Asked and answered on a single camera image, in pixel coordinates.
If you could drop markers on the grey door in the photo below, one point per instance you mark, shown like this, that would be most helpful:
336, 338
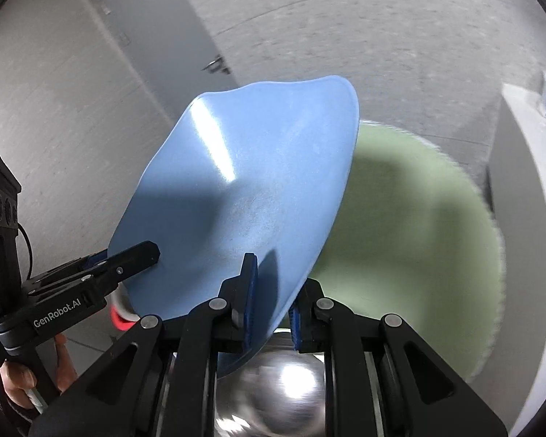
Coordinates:
164, 36

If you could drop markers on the metal door hinge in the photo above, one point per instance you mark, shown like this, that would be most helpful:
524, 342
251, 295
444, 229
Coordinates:
217, 64

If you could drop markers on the blue plate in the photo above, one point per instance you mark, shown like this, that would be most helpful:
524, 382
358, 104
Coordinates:
236, 191

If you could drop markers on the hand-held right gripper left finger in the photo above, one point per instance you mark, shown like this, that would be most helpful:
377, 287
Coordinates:
250, 300

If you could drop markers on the stainless steel bowl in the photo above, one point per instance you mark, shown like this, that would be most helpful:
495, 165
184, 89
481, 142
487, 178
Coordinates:
273, 389

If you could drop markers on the person's left hand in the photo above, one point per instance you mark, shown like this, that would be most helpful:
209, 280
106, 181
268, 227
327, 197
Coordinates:
19, 380

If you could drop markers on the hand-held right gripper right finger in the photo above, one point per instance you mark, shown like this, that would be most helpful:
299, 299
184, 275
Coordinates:
295, 324

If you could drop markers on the red and white container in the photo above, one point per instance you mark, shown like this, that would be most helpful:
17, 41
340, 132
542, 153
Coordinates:
122, 316

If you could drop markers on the green plate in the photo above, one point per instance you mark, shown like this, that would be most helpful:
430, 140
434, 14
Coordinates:
409, 255

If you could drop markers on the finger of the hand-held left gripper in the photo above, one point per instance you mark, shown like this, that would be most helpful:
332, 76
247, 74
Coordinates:
127, 259
73, 267

